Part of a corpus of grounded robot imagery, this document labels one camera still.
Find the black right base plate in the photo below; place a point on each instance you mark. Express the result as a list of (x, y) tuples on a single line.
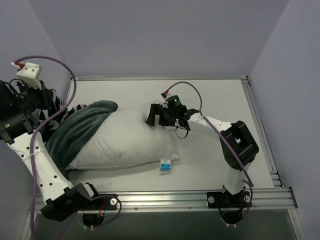
[(225, 200)]

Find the aluminium rail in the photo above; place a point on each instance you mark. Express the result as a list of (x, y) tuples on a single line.
[(153, 78), (196, 201), (267, 153)]

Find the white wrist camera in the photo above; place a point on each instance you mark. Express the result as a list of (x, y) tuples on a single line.
[(29, 73), (165, 95)]

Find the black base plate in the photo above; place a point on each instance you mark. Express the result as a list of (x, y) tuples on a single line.
[(105, 202), (225, 200)]

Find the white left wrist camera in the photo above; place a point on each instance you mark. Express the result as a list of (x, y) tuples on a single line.
[(29, 73)]

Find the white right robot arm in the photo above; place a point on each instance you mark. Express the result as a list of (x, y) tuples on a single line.
[(238, 145)]

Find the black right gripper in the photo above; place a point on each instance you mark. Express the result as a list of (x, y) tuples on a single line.
[(161, 115)]

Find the grey green pillowcase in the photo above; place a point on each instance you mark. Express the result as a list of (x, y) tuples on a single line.
[(64, 144)]

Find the aluminium right side rail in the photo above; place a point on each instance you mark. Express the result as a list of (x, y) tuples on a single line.
[(267, 153)]

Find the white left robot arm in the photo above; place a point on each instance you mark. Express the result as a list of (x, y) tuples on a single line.
[(18, 131)]

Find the white pillow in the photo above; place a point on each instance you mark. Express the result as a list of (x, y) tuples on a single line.
[(125, 140)]

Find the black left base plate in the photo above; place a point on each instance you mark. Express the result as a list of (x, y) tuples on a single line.
[(105, 202)]

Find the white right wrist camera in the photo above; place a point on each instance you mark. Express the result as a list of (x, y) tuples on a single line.
[(165, 95)]

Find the aluminium back rail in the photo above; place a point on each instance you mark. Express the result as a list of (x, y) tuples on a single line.
[(153, 78)]

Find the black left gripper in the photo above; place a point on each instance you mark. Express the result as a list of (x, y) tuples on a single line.
[(44, 93)]

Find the blue white pillow label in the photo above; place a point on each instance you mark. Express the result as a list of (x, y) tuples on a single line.
[(165, 165)]

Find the zebra striped pillowcase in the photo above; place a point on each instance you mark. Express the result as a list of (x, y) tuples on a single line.
[(54, 104)]

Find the aluminium front rail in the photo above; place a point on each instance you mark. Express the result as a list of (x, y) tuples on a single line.
[(196, 201)]

